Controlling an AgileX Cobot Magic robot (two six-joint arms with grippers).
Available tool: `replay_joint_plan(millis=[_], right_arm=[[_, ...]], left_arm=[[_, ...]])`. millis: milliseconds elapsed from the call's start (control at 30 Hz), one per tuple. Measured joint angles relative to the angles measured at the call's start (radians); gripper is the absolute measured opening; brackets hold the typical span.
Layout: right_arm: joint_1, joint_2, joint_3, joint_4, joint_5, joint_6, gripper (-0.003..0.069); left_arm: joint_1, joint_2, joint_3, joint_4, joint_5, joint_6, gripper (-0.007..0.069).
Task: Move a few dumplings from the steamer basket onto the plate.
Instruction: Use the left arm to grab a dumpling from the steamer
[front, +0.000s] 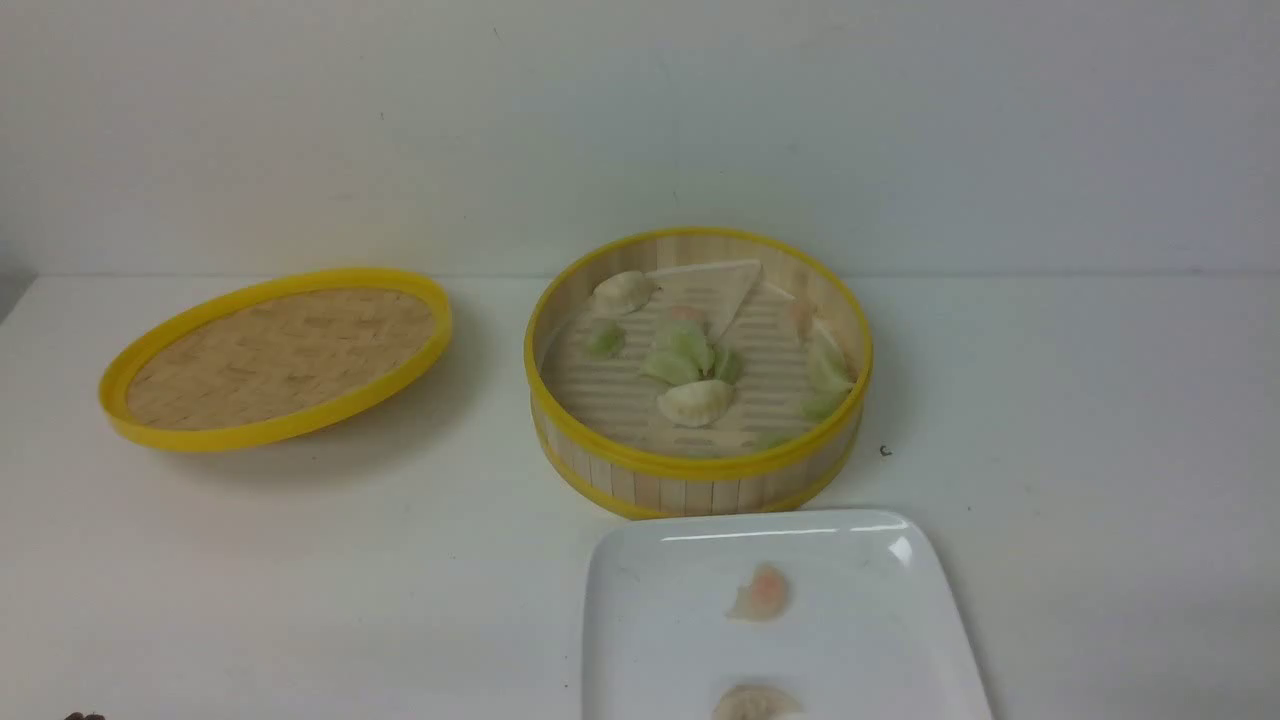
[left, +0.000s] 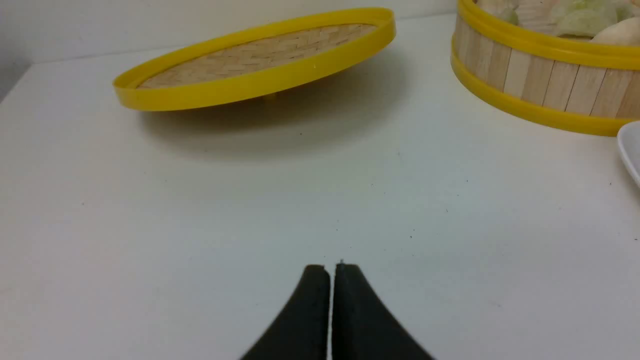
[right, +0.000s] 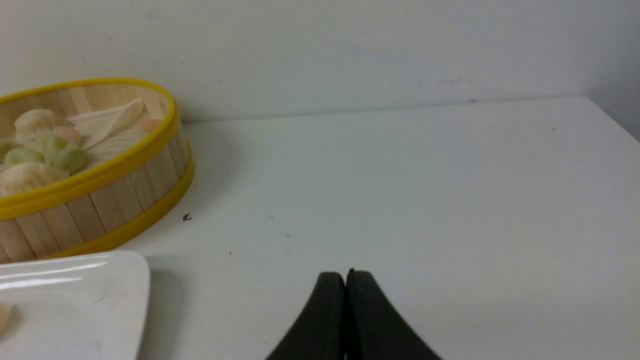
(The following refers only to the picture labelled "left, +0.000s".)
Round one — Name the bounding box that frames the yellow rimmed bamboo steamer basket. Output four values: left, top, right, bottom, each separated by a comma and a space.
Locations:
450, 0, 640, 137

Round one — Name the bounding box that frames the green dumpling in steamer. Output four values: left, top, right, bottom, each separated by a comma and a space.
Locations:
550, 0, 618, 38

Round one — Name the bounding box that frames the white dumpling in steamer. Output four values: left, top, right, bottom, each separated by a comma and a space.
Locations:
590, 17, 640, 47

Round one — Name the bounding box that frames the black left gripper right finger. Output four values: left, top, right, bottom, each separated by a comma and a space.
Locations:
332, 263, 433, 360

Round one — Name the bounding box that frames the white square plate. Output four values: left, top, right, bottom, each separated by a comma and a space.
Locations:
616, 121, 640, 188

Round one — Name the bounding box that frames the yellow rimmed bamboo steamer lid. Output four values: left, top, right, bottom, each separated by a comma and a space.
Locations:
112, 7, 396, 112

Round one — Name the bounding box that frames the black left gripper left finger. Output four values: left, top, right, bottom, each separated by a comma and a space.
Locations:
242, 264, 331, 360

